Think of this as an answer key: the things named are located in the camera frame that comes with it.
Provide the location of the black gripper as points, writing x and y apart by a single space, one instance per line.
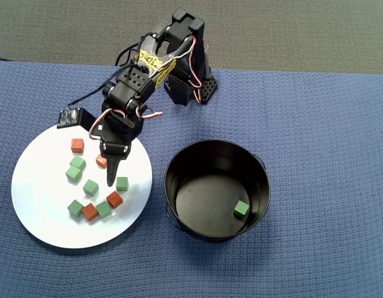
114 149

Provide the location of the green wooden cube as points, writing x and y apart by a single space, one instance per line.
75 208
122 183
78 161
74 174
241 208
90 187
103 209

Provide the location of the white round plate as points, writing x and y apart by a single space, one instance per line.
45 217

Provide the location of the red wooden cube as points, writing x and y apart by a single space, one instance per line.
100 161
77 145
90 212
114 199

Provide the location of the black metal bucket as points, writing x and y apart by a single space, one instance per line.
194 217

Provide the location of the blue woven tablecloth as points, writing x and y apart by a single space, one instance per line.
303 124

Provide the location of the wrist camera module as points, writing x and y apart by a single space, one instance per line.
68 118

